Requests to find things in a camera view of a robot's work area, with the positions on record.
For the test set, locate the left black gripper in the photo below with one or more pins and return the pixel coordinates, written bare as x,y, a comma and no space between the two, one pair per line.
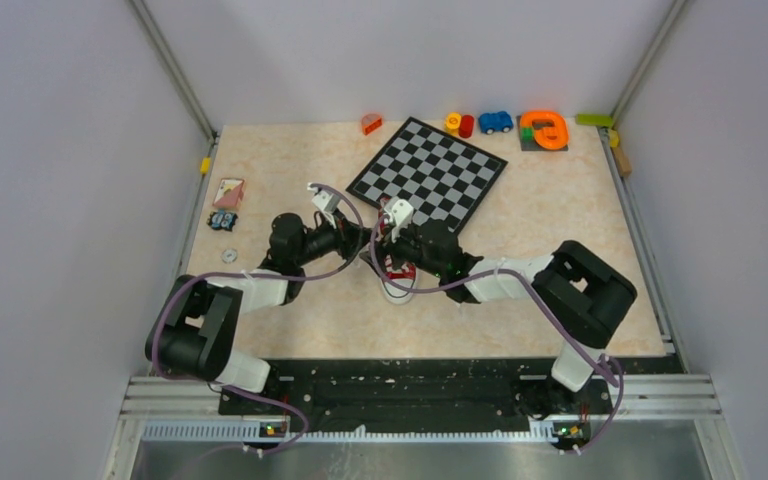
349,237

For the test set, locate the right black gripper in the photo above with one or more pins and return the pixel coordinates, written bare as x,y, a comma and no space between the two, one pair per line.
391,248

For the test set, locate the red canvas sneaker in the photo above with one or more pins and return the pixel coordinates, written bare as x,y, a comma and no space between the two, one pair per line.
399,278

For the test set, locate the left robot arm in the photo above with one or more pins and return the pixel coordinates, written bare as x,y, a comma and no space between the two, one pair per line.
194,333

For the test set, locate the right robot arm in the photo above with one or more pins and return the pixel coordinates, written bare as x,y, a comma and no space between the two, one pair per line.
581,296

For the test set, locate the black grey checkerboard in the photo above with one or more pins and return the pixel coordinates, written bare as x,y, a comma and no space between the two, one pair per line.
441,176

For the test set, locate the orange half-round toy block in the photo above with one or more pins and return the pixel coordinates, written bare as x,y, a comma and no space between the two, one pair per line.
370,123

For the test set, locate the pink tangram card box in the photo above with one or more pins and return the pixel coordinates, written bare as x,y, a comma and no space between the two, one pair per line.
229,194

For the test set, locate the small blue toy robot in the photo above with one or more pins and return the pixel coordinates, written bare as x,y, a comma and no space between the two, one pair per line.
222,220

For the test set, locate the yellow toy cylinder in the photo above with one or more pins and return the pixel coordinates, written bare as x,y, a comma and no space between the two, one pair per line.
452,123

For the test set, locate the red toy cylinder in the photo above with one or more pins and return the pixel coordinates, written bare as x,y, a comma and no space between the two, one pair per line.
466,126

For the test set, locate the blue toy car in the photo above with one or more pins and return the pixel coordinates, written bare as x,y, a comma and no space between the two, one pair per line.
493,122

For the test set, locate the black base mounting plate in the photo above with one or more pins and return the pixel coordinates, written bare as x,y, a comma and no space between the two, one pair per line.
429,395

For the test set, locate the orange curved track toy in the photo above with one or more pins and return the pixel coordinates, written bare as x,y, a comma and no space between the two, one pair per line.
542,130

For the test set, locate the green flat block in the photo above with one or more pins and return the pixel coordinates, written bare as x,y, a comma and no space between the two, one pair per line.
596,120

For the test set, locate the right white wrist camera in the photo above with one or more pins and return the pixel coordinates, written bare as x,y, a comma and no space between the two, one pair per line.
397,214

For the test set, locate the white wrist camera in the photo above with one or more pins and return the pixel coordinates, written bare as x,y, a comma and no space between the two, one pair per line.
324,200
397,214

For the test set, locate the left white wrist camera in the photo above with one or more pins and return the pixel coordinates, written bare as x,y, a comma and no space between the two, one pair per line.
324,200

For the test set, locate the yellow clip on rail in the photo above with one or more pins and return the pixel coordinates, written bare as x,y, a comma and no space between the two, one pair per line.
205,166

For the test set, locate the wooden block on rail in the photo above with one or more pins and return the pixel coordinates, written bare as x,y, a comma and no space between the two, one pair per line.
622,161

